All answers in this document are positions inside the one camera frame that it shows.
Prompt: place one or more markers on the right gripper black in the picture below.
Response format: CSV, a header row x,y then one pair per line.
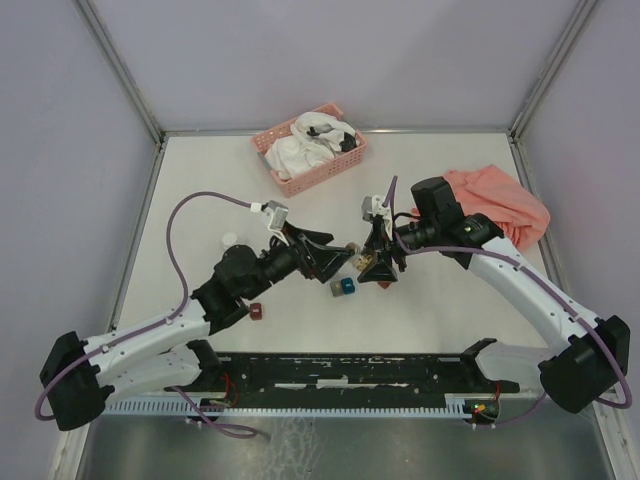
x,y
385,249

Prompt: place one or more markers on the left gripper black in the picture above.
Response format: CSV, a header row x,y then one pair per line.
x,y
322,266

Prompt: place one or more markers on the glass pill bottle yellow pills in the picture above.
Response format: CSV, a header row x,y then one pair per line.
x,y
362,256

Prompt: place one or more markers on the grey pill box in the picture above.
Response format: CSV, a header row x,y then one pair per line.
x,y
336,288

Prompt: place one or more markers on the teal pill box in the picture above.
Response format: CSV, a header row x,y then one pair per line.
x,y
347,286

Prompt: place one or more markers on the white bottle cap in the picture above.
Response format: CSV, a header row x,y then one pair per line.
x,y
229,240

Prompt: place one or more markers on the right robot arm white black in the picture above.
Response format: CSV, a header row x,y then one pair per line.
x,y
585,357

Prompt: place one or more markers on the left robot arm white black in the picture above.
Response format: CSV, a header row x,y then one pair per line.
x,y
82,377

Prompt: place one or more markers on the pink plastic basket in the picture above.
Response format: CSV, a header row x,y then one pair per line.
x,y
262,141

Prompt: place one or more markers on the red pill box left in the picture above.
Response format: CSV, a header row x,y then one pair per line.
x,y
256,311

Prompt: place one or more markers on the white cloth in basket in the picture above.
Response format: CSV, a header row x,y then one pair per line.
x,y
315,138

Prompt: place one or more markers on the pink shirt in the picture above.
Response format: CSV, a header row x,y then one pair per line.
x,y
490,191

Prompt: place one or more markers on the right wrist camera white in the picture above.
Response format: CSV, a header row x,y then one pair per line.
x,y
374,207

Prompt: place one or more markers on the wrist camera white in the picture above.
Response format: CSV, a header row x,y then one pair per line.
x,y
374,207
273,215

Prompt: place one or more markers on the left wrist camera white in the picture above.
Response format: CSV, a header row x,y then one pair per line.
x,y
273,215

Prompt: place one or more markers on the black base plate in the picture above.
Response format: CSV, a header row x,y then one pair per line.
x,y
347,381

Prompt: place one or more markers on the white cable duct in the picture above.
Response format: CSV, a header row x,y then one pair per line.
x,y
177,406

